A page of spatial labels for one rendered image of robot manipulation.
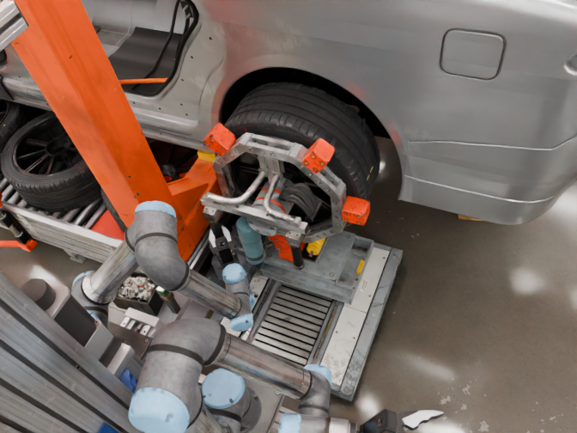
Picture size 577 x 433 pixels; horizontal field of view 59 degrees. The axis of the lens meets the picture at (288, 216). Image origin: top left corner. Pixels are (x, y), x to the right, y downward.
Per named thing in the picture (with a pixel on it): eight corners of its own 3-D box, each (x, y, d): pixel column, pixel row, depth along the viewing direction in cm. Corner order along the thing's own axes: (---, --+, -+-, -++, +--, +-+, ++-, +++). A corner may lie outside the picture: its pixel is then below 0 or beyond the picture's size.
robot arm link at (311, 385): (154, 303, 113) (313, 377, 135) (138, 350, 106) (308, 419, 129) (180, 289, 105) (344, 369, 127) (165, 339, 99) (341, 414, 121)
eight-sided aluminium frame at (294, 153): (349, 242, 216) (345, 153, 173) (343, 254, 213) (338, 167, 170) (237, 210, 234) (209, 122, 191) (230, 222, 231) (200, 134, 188)
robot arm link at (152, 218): (62, 324, 161) (148, 230, 133) (66, 284, 171) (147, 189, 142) (98, 331, 169) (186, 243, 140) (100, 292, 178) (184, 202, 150)
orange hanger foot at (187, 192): (246, 166, 259) (233, 114, 231) (197, 246, 231) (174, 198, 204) (218, 159, 264) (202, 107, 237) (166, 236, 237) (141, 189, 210)
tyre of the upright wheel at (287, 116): (357, 214, 242) (404, 123, 186) (340, 253, 230) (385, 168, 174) (233, 158, 248) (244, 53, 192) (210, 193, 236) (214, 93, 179)
